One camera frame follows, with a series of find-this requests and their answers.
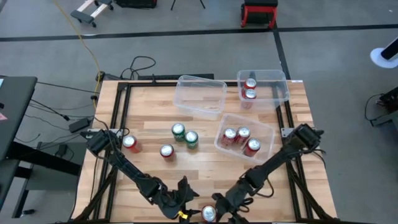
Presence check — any red Coca-Cola can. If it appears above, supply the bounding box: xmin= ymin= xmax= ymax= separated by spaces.
xmin=201 ymin=204 xmax=218 ymax=223

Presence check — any black tripod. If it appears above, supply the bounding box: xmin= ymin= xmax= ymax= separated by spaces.
xmin=170 ymin=0 xmax=206 ymax=11

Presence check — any clear plastic bin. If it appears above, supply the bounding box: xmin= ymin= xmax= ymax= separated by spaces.
xmin=172 ymin=74 xmax=228 ymax=121
xmin=213 ymin=113 xmax=275 ymax=165
xmin=236 ymin=68 xmax=290 ymax=110

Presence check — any black cable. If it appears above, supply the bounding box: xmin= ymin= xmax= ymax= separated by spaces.
xmin=36 ymin=81 xmax=100 ymax=95
xmin=29 ymin=98 xmax=71 ymax=121
xmin=119 ymin=55 xmax=157 ymax=80
xmin=364 ymin=93 xmax=386 ymax=127

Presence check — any yellow cable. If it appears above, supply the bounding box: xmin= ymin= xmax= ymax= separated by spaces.
xmin=51 ymin=0 xmax=102 ymax=111

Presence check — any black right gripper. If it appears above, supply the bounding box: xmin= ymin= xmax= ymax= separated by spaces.
xmin=212 ymin=183 xmax=256 ymax=224

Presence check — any black equipment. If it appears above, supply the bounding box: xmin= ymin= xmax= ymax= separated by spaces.
xmin=374 ymin=85 xmax=398 ymax=128

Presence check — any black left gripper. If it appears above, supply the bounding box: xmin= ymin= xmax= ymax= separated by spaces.
xmin=146 ymin=175 xmax=202 ymax=220

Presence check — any long black bar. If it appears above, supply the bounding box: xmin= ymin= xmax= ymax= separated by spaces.
xmin=138 ymin=73 xmax=215 ymax=80

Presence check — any green Sprite can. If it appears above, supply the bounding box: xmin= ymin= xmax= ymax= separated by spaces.
xmin=184 ymin=129 xmax=200 ymax=150
xmin=171 ymin=123 xmax=187 ymax=142

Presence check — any red and black cart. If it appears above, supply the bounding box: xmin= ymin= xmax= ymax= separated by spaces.
xmin=239 ymin=0 xmax=279 ymax=30

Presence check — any black aluminium table frame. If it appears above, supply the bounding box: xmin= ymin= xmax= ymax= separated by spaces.
xmin=71 ymin=80 xmax=338 ymax=224

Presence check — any black power adapter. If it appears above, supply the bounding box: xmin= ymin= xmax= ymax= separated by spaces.
xmin=68 ymin=117 xmax=91 ymax=134
xmin=55 ymin=143 xmax=69 ymax=158

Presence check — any black power strip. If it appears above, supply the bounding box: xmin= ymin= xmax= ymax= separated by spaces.
xmin=95 ymin=70 xmax=125 ymax=82

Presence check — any grey wheeled dolly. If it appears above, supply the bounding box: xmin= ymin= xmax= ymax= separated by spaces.
xmin=70 ymin=0 xmax=114 ymax=29

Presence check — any black post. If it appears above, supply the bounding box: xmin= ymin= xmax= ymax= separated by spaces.
xmin=381 ymin=36 xmax=398 ymax=62

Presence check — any black case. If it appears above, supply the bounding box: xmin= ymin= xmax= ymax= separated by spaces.
xmin=115 ymin=0 xmax=158 ymax=9

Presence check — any red soda can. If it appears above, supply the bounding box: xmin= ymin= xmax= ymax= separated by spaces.
xmin=159 ymin=143 xmax=177 ymax=162
xmin=122 ymin=134 xmax=142 ymax=154
xmin=242 ymin=138 xmax=262 ymax=157
xmin=220 ymin=127 xmax=238 ymax=147
xmin=235 ymin=125 xmax=251 ymax=144
xmin=241 ymin=88 xmax=257 ymax=110
xmin=242 ymin=77 xmax=257 ymax=91

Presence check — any white round base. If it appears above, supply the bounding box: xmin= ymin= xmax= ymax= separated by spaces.
xmin=369 ymin=46 xmax=398 ymax=69

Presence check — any black desk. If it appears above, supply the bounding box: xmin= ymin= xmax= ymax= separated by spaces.
xmin=0 ymin=74 xmax=82 ymax=218

